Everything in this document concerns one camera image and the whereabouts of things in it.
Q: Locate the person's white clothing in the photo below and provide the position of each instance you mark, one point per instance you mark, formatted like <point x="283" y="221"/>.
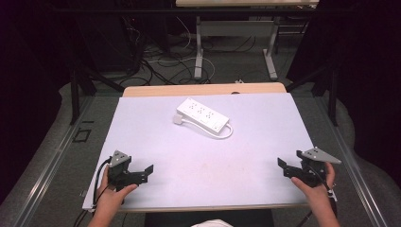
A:
<point x="212" y="223"/>

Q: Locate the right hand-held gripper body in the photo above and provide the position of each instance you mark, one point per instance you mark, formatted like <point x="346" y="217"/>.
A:
<point x="310" y="170"/>

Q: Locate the white plug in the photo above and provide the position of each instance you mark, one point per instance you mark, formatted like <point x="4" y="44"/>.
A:
<point x="177" y="119"/>

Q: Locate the white table mat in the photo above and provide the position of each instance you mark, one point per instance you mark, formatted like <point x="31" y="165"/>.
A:
<point x="201" y="170"/>

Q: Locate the person's right hand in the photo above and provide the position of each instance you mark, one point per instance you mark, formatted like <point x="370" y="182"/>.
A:
<point x="317" y="194"/>

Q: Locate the wooden table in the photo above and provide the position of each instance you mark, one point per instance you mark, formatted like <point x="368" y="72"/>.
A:
<point x="176" y="90"/>

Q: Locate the white power strip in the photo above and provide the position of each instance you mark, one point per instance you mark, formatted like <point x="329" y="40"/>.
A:
<point x="201" y="115"/>

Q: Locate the dark curtain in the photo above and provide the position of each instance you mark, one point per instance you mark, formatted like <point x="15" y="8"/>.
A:
<point x="28" y="78"/>
<point x="369" y="72"/>

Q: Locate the white-legged desk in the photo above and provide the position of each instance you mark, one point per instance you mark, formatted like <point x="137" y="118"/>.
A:
<point x="235" y="28"/>

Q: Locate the metal floor rail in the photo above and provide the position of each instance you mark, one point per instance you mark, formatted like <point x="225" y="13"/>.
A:
<point x="353" y="167"/>
<point x="47" y="167"/>

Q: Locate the person's dark lap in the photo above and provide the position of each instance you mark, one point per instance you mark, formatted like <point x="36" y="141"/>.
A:
<point x="176" y="219"/>

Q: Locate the black metal stand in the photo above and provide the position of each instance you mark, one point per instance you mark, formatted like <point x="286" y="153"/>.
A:
<point x="74" y="94"/>
<point x="332" y="94"/>

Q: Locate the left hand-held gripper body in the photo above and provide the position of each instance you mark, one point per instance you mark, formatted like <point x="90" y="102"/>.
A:
<point x="119" y="171"/>

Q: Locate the person's left hand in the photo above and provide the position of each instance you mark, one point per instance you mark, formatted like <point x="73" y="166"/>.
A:
<point x="108" y="197"/>

